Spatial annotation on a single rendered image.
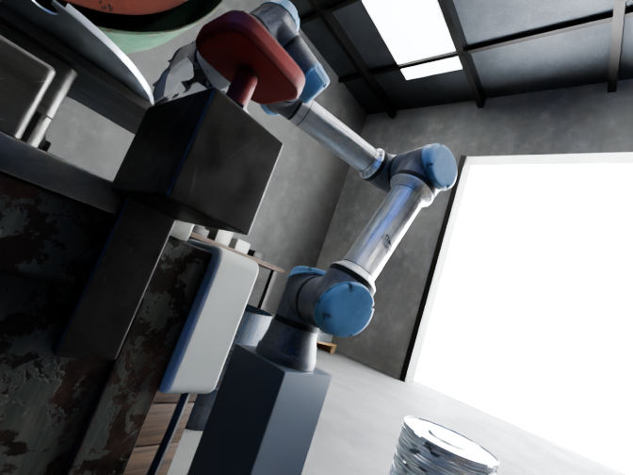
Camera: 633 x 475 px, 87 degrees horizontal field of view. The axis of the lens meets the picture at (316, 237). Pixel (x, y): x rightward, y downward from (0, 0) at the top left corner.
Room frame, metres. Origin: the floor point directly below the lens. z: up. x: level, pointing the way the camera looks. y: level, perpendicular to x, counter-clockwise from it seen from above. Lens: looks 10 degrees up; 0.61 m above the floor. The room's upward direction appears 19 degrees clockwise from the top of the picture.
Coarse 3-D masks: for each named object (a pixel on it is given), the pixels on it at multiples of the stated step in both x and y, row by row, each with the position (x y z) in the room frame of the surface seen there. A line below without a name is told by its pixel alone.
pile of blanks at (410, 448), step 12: (408, 432) 1.11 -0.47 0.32; (408, 444) 1.09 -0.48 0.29; (420, 444) 1.08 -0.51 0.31; (396, 456) 1.14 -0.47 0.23; (408, 456) 1.10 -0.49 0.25; (420, 456) 1.04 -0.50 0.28; (432, 456) 1.02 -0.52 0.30; (444, 456) 1.01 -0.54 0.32; (396, 468) 1.12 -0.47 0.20; (408, 468) 1.07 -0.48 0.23; (420, 468) 1.04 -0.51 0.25; (432, 468) 1.01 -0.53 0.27; (444, 468) 1.02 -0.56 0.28; (456, 468) 0.99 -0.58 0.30; (468, 468) 1.01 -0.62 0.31; (480, 468) 0.99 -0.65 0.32; (492, 468) 1.01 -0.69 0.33
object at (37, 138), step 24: (0, 24) 0.31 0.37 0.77; (24, 24) 0.31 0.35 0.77; (24, 48) 0.33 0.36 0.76; (48, 48) 0.33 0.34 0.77; (72, 72) 0.36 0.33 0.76; (96, 72) 0.36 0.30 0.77; (48, 96) 0.36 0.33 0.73; (72, 96) 0.45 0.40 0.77; (96, 96) 0.42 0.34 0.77; (120, 96) 0.39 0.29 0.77; (48, 120) 0.37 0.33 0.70; (120, 120) 0.48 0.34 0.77; (48, 144) 0.38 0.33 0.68
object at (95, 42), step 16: (0, 0) 0.29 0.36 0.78; (16, 0) 0.28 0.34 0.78; (32, 0) 0.28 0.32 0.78; (32, 16) 0.30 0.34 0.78; (48, 16) 0.29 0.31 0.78; (64, 16) 0.28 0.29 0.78; (80, 16) 0.28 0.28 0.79; (48, 32) 0.32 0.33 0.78; (64, 32) 0.31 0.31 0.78; (80, 32) 0.30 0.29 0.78; (96, 32) 0.30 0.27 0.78; (80, 48) 0.33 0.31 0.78; (96, 48) 0.32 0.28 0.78; (112, 48) 0.31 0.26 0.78; (96, 64) 0.36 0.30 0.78; (112, 64) 0.34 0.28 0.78; (128, 64) 0.34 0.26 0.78; (128, 80) 0.37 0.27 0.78; (144, 80) 0.37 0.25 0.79; (144, 96) 0.40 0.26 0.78
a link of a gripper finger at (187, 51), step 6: (192, 42) 0.47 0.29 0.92; (180, 48) 0.47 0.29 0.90; (186, 48) 0.47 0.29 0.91; (192, 48) 0.48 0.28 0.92; (174, 54) 0.47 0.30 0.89; (180, 54) 0.47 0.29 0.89; (186, 54) 0.47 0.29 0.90; (192, 54) 0.48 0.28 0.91; (174, 60) 0.46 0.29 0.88; (180, 60) 0.47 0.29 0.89; (192, 60) 0.48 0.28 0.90; (174, 66) 0.47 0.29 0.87
